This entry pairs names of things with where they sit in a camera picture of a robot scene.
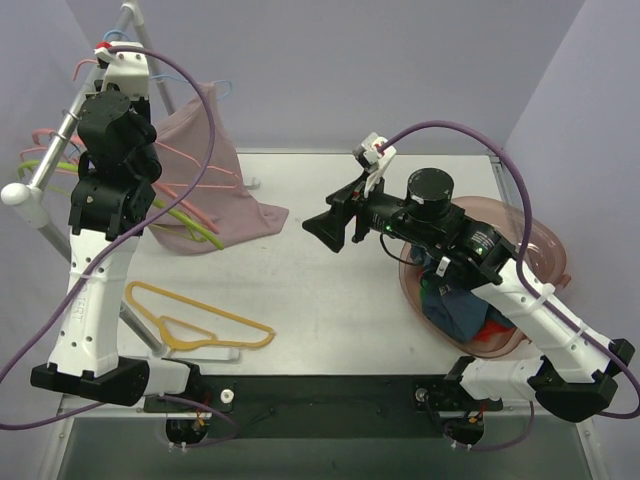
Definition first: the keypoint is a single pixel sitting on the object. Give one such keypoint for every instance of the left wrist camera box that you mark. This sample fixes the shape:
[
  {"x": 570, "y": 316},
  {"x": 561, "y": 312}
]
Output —
[{"x": 127, "y": 72}]

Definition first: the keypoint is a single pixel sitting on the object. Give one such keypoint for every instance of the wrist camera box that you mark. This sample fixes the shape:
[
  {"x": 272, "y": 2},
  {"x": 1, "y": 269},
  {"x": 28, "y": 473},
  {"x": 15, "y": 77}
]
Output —
[
  {"x": 374, "y": 161},
  {"x": 127, "y": 72}
]

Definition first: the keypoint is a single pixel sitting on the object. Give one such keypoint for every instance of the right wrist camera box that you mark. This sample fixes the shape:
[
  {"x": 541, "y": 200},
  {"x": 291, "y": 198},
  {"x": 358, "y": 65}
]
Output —
[{"x": 374, "y": 161}]

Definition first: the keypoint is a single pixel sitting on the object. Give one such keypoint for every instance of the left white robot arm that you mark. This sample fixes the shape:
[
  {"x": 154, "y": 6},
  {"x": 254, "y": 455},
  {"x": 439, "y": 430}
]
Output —
[{"x": 108, "y": 206}]

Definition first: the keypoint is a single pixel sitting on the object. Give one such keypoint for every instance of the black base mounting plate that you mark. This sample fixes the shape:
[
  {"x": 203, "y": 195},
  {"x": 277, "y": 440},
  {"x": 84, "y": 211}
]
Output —
[{"x": 335, "y": 406}]

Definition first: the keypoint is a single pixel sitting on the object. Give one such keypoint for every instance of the pink translucent plastic basin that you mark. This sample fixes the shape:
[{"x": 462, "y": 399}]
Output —
[{"x": 546, "y": 258}]

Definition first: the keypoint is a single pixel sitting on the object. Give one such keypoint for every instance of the pink wire hanger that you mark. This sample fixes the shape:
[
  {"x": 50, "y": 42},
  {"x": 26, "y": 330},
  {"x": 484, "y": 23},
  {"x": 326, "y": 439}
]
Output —
[{"x": 200, "y": 165}]

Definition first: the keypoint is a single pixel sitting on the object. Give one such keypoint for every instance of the dark grey-blue tank top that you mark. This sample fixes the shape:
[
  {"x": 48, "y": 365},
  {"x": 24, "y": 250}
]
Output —
[{"x": 455, "y": 311}]

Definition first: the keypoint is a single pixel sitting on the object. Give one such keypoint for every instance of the pink plastic hanger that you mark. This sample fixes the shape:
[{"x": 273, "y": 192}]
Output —
[{"x": 184, "y": 204}]

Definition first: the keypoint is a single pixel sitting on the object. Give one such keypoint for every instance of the mauve pink tank top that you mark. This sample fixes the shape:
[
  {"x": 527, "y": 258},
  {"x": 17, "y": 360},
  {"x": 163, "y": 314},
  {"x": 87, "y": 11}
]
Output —
[{"x": 236, "y": 213}]

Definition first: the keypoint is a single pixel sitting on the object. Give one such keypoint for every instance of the red tank top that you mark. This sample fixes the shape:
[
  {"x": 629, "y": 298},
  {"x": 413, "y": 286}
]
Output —
[{"x": 490, "y": 330}]

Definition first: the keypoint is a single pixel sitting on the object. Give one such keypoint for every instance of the yellow plastic hanger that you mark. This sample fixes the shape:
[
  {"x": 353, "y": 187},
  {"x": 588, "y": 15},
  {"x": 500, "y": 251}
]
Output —
[{"x": 186, "y": 324}]

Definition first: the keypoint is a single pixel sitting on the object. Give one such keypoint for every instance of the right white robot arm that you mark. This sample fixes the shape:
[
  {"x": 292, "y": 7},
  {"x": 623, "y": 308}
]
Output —
[{"x": 470, "y": 253}]

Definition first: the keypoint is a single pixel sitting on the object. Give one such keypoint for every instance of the lime green hanger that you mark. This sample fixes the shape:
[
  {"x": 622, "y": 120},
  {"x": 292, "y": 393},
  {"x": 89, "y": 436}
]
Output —
[{"x": 196, "y": 232}]

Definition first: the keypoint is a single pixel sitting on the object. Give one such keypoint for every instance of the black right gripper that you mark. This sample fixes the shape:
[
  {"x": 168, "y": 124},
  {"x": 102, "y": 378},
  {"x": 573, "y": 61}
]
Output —
[{"x": 351, "y": 215}]

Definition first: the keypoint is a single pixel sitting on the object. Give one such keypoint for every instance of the light blue wire hanger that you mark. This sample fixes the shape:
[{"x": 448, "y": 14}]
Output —
[{"x": 224, "y": 87}]

